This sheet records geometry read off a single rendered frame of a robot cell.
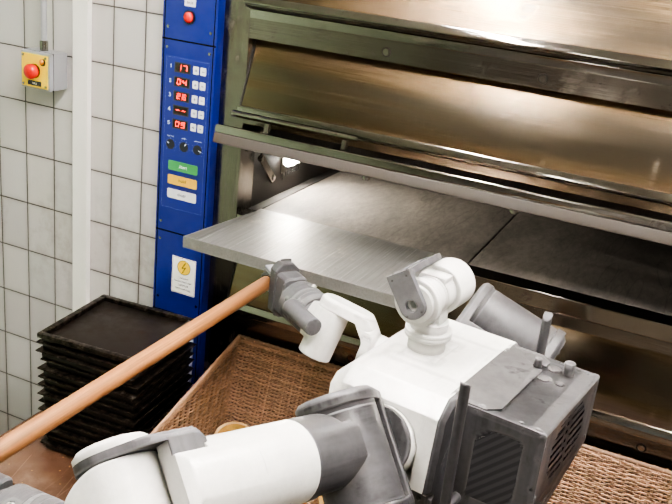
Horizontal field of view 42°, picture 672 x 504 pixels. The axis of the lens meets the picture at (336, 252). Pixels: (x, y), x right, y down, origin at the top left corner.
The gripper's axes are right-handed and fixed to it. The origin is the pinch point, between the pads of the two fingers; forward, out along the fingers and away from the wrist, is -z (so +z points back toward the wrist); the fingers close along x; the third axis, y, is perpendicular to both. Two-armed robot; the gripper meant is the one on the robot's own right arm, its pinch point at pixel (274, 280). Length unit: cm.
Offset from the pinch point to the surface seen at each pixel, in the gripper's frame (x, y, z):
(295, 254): 1.3, 13.1, -15.6
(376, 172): -21.8, 24.4, -2.8
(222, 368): 40, 6, -36
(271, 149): -21.8, 9.0, -24.1
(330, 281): -0.1, 11.4, 4.0
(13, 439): 0, -61, 43
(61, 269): 32, -22, -93
